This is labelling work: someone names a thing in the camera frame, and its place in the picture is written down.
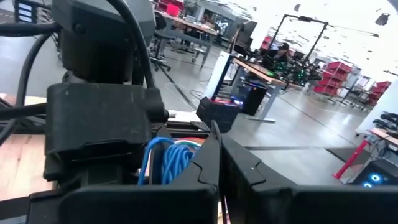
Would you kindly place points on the black rack white labels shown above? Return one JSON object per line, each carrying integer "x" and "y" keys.
{"x": 31, "y": 12}

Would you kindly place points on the black metal frame rig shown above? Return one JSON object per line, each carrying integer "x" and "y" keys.
{"x": 306, "y": 19}

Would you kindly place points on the red storage bin rack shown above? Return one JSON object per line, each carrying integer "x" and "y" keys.
{"x": 379, "y": 91}
{"x": 334, "y": 77}

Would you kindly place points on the black monitor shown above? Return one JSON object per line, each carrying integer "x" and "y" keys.
{"x": 236, "y": 28}

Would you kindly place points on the black crate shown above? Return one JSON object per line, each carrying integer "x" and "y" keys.
{"x": 217, "y": 115}

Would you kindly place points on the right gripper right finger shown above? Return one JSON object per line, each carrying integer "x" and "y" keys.
{"x": 280, "y": 205}

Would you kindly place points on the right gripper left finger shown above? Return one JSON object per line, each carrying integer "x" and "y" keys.
{"x": 140, "y": 205}

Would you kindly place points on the wooden table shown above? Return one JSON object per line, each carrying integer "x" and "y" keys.
{"x": 385, "y": 137}

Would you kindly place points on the person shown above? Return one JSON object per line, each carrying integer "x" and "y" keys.
{"x": 280, "y": 54}

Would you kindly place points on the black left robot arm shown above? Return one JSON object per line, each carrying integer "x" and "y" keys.
{"x": 96, "y": 53}

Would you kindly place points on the black computer blue fans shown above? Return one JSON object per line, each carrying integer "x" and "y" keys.
{"x": 379, "y": 174}

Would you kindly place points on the red table leg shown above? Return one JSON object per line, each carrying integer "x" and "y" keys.
{"x": 351, "y": 159}

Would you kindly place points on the wooden desk grey legs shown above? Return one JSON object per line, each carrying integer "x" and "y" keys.
{"x": 261, "y": 73}

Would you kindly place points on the black office chair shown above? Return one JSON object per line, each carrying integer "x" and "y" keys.
{"x": 161, "y": 28}

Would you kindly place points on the black computer tower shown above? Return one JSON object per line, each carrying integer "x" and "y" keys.
{"x": 255, "y": 98}

